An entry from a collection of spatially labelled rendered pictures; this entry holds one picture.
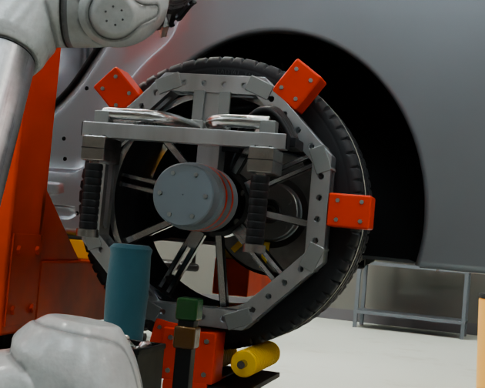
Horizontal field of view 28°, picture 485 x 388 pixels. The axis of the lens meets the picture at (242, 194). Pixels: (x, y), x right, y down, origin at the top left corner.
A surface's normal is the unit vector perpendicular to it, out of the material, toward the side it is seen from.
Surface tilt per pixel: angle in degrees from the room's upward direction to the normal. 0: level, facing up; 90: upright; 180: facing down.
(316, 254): 90
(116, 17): 111
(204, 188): 90
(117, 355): 65
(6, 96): 71
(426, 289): 90
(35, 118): 90
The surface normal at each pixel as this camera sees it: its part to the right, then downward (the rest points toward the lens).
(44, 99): 0.97, 0.07
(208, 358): -0.24, -0.07
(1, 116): 0.73, -0.29
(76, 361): 0.23, -0.41
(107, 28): 0.14, 0.27
